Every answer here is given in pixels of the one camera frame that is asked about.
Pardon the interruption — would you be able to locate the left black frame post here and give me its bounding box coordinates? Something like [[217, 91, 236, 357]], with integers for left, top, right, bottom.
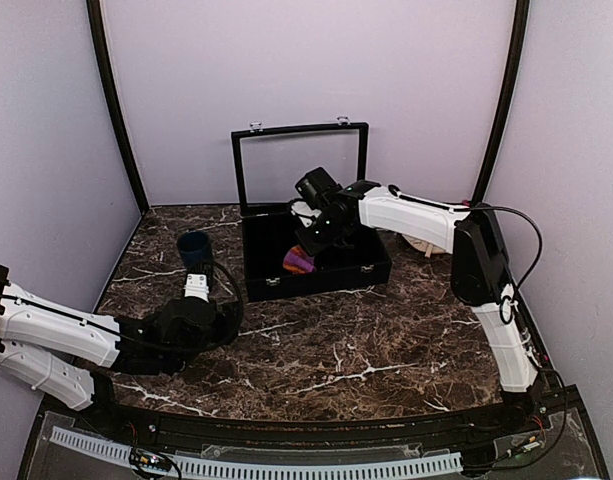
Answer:
[[86, 0, 150, 216]]

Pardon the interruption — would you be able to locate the black frame post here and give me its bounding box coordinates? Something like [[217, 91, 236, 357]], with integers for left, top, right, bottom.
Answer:
[[471, 0, 530, 204], [86, 0, 150, 216]]

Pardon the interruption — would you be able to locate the right black frame post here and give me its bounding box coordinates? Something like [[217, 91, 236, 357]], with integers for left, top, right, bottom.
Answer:
[[471, 0, 530, 204]]

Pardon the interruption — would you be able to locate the black storage box with lid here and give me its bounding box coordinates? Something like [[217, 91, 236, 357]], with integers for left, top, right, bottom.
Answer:
[[231, 119, 392, 302]]

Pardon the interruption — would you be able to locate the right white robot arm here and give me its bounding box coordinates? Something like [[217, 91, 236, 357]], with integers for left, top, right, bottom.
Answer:
[[288, 167, 539, 394]]

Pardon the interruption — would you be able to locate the white slotted cable duct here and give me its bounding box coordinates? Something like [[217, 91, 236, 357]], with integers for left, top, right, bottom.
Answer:
[[49, 427, 463, 479]]

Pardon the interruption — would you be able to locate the maroon orange purple sock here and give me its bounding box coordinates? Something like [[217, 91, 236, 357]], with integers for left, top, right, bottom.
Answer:
[[282, 245, 317, 275]]

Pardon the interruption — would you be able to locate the dark blue cup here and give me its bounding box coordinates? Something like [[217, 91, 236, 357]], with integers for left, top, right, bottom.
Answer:
[[176, 230, 214, 270]]

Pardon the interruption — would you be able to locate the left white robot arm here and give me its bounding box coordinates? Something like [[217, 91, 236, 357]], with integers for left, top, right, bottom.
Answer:
[[0, 262, 244, 436]]

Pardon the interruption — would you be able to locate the black front rail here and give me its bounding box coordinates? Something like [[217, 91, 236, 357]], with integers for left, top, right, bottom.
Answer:
[[76, 404, 538, 450]]

